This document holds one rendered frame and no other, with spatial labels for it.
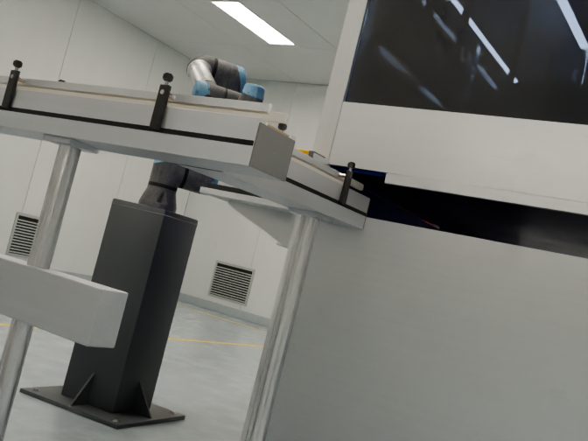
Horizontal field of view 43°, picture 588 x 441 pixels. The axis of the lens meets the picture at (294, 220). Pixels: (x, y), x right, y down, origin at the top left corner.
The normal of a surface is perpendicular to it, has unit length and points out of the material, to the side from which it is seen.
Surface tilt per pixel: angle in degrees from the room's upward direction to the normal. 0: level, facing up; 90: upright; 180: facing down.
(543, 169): 90
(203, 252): 90
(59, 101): 90
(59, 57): 90
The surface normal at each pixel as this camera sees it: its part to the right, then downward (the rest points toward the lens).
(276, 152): 0.83, 0.17
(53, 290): -0.51, -0.18
